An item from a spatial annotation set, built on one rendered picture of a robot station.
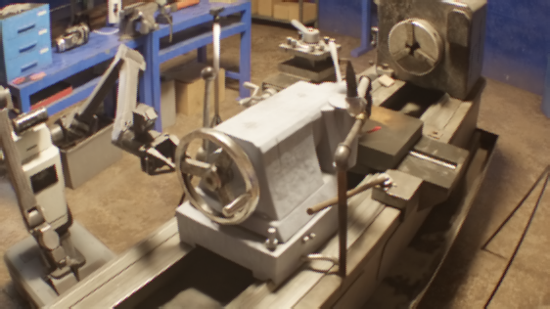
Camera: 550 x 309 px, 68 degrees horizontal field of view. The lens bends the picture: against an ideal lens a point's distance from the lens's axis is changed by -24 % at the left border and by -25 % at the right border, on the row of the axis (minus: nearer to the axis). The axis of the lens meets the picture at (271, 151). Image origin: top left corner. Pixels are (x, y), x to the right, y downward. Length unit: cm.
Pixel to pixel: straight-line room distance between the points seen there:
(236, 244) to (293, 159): 24
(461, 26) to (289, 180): 132
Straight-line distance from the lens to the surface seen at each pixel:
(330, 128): 133
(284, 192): 120
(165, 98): 380
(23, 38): 288
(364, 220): 147
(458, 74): 239
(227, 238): 123
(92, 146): 330
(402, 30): 221
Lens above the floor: 169
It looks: 29 degrees down
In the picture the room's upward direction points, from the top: 1 degrees clockwise
